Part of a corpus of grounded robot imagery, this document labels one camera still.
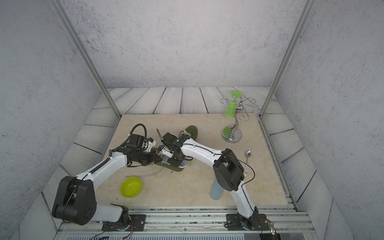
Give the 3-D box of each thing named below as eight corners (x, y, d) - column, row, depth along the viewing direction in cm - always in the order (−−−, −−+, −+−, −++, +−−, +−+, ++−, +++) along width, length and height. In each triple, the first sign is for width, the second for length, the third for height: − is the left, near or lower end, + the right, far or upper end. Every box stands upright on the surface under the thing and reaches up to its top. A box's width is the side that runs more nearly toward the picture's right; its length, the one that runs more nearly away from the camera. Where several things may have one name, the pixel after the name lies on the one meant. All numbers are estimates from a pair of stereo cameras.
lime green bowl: (121, 198, 83) (117, 195, 79) (126, 180, 89) (123, 176, 86) (141, 198, 83) (138, 195, 79) (145, 180, 89) (142, 176, 86)
